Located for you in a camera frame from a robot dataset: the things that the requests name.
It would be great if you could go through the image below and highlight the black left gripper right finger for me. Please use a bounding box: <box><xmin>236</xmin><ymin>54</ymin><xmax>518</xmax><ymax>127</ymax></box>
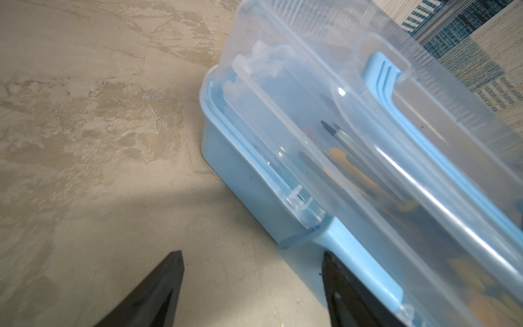
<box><xmin>321</xmin><ymin>252</ymin><xmax>404</xmax><ymax>327</ymax></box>

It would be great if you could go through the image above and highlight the wooden handled screwdriver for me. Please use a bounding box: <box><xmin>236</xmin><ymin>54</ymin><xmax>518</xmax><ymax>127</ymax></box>
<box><xmin>448</xmin><ymin>257</ymin><xmax>522</xmax><ymax>326</ymax></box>

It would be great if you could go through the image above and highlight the small black screwdriver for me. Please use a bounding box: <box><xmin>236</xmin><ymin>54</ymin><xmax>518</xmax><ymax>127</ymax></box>
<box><xmin>321</xmin><ymin>121</ymin><xmax>414</xmax><ymax>202</ymax></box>

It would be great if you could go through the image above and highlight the black yellow utility knife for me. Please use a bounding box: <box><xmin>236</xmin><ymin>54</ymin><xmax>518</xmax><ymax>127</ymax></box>
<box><xmin>298</xmin><ymin>148</ymin><xmax>420</xmax><ymax>215</ymax></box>

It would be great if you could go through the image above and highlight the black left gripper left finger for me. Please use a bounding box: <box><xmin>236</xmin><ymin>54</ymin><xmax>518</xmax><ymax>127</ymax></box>
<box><xmin>96</xmin><ymin>251</ymin><xmax>185</xmax><ymax>327</ymax></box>

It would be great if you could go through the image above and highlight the light blue plastic toolbox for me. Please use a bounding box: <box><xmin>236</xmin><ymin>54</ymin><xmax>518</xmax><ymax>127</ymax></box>
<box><xmin>200</xmin><ymin>1</ymin><xmax>522</xmax><ymax>326</ymax></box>

